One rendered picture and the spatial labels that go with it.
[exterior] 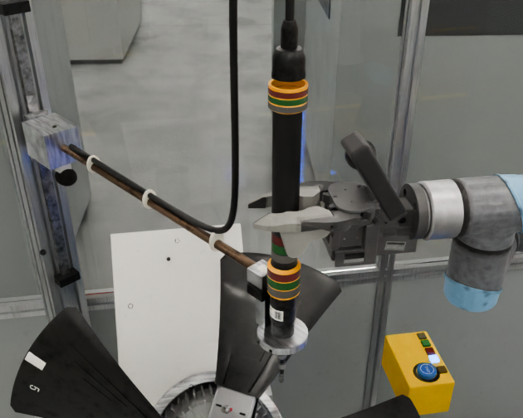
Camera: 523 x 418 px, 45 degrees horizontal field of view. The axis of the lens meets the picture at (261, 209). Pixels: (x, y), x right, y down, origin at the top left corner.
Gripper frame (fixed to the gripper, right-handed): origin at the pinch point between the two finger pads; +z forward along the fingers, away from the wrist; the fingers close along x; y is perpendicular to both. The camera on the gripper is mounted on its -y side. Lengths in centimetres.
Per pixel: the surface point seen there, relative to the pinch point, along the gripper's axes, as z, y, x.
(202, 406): 8.3, 47.4, 13.0
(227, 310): 3.0, 31.4, 19.1
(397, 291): -50, 74, 70
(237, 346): 1.9, 33.9, 12.9
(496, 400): -92, 126, 70
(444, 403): -42, 64, 21
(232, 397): 3.7, 39.3, 7.0
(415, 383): -36, 58, 22
